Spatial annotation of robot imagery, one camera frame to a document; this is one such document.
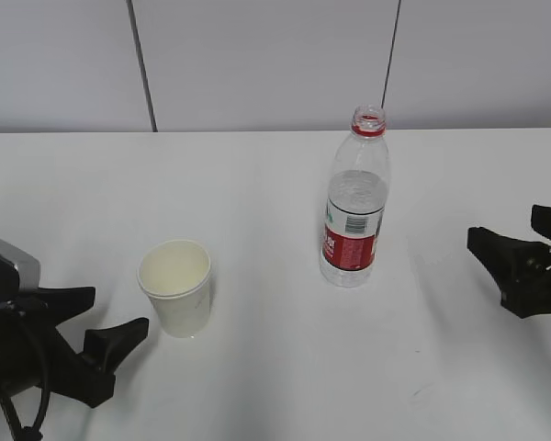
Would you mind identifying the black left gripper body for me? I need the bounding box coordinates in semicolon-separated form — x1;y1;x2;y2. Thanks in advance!
0;311;116;408

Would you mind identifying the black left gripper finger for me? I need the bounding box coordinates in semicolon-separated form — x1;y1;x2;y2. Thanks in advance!
25;287;96;327
83;317;150;373

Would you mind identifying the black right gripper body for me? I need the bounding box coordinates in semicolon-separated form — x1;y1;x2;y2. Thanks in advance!
500;252;551;318

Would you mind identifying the white paper cup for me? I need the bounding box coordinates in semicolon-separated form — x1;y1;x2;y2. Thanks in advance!
137;240;212;338

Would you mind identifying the clear water bottle red label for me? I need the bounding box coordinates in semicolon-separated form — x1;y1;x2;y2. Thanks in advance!
320;105;390;288

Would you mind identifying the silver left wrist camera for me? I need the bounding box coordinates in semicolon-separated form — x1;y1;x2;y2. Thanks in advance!
0;239;40;310

